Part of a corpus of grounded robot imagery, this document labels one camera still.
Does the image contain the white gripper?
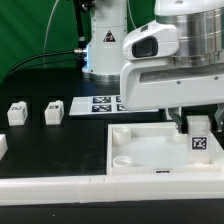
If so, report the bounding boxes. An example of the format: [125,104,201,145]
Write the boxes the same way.
[120,59,224,134]

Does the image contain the white square tabletop part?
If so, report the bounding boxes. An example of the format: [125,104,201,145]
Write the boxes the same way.
[106,122,224,176]

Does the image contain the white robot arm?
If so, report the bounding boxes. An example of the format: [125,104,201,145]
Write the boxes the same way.
[83,0,224,130]

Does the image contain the white sheet with AprilTags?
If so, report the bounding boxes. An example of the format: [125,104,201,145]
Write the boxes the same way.
[68,95,159,117]

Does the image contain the white L-shaped obstacle fence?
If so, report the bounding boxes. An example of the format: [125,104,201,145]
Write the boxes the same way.
[0,172,224,206]

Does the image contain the white block left edge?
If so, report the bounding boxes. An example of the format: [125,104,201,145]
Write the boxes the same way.
[0,134,8,160]

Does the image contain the black cable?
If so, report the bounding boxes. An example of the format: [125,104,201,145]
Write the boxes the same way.
[6,48,88,77]

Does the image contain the grey cable left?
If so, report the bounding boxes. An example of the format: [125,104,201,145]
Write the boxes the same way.
[42,0,61,69]

